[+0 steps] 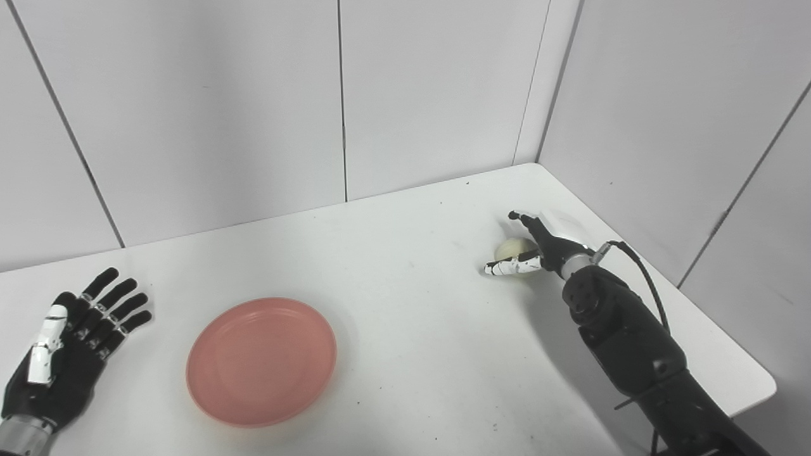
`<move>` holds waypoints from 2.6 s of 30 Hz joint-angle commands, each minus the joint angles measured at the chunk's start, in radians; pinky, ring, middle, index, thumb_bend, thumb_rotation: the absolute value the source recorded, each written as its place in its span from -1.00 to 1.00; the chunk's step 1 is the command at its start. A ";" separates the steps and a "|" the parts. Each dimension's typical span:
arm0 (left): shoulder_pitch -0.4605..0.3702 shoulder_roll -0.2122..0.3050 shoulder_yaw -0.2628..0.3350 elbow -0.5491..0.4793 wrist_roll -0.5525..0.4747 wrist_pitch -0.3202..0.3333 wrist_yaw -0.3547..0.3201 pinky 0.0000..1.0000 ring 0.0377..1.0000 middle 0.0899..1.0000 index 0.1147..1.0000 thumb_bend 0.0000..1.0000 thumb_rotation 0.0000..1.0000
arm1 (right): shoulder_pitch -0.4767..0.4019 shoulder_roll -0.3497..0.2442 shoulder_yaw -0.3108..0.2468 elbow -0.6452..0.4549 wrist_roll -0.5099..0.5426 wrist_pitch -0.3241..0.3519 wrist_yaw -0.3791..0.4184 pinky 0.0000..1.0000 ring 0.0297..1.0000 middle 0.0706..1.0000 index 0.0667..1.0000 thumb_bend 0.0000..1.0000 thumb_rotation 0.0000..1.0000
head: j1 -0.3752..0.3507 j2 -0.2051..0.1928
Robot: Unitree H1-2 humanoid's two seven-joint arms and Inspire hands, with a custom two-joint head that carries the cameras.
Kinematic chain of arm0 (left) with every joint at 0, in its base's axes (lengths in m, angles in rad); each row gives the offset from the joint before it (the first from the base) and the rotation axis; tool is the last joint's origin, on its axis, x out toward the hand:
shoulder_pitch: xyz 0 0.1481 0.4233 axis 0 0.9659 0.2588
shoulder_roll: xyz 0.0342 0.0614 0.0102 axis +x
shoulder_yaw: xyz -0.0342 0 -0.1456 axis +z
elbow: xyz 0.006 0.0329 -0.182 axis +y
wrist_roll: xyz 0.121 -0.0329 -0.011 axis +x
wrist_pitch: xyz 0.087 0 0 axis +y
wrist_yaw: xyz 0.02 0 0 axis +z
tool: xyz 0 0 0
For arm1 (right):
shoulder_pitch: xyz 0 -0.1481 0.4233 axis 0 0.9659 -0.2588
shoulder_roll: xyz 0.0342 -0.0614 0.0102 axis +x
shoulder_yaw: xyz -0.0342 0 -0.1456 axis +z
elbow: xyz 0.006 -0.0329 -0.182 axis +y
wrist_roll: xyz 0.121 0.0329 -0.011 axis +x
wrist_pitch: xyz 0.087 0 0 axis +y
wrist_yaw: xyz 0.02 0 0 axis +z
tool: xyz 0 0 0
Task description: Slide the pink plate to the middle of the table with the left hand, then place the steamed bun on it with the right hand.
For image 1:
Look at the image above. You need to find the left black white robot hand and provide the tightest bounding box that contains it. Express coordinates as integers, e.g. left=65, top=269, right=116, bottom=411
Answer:
left=1, top=267, right=153, bottom=433

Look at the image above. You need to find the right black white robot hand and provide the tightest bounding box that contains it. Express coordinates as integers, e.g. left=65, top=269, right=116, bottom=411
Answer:
left=485, top=210, right=594, bottom=279

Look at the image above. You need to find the cream steamed bun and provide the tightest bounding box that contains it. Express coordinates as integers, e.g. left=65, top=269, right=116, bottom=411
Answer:
left=495, top=237, right=544, bottom=279

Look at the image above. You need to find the pink round plate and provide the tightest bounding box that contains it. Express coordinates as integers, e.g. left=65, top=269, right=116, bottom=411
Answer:
left=186, top=298, right=338, bottom=428

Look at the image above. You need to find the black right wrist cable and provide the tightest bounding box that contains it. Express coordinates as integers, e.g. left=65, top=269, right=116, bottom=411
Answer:
left=591, top=240, right=672, bottom=336

